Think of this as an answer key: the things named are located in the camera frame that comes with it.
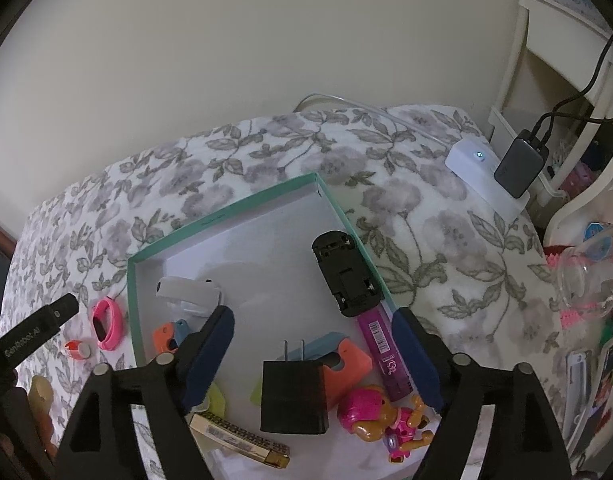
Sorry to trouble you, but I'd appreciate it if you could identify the coral blue yellow toy knife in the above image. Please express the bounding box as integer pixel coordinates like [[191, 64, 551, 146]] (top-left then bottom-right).
[[170, 321, 234, 413]]

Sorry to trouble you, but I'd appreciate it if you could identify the pink brown dog figure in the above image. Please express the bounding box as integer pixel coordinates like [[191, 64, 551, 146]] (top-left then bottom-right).
[[337, 385, 434, 464]]

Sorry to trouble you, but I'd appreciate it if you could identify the gold patterned lighter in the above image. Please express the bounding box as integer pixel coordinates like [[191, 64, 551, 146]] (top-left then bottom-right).
[[189, 412, 290, 469]]

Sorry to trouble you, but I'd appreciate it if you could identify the purple lighter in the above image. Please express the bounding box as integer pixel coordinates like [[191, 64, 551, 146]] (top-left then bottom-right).
[[357, 306, 413, 401]]

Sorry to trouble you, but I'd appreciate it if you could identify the black wall charger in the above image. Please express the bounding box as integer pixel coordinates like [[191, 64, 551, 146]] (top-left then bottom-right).
[[260, 340, 329, 436]]

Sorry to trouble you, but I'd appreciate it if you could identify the black toy car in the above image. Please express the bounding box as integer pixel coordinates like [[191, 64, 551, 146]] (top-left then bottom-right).
[[312, 231, 383, 318]]

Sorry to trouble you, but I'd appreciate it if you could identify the person's hand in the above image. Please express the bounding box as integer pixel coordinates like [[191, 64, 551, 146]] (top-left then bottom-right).
[[2, 375, 57, 479]]

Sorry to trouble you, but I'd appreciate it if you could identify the red white glue bottle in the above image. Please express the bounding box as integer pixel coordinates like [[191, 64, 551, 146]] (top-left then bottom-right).
[[64, 339, 92, 361]]

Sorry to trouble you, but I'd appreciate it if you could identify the pink smart watch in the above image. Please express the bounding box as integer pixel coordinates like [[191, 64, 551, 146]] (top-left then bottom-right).
[[90, 297, 124, 351]]

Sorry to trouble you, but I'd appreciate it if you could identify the floral fleece blanket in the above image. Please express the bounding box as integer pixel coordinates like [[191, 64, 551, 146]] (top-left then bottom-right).
[[0, 104, 568, 480]]

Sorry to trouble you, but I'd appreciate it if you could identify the clear plastic bag of trinkets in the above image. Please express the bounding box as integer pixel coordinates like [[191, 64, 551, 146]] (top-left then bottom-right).
[[545, 222, 613, 474]]

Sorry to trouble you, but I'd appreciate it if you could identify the teal white shallow box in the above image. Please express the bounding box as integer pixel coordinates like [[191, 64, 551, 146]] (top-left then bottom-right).
[[128, 174, 425, 479]]

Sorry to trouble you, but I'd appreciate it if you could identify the white power strip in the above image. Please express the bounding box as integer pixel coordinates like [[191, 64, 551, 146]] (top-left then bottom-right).
[[445, 136, 530, 223]]

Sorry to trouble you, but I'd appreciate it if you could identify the white shelf furniture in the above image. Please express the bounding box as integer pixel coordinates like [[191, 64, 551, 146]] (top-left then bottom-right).
[[489, 0, 613, 245]]

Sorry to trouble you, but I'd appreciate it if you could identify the black charging cable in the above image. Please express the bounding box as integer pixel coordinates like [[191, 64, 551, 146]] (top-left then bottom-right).
[[527, 31, 613, 143]]

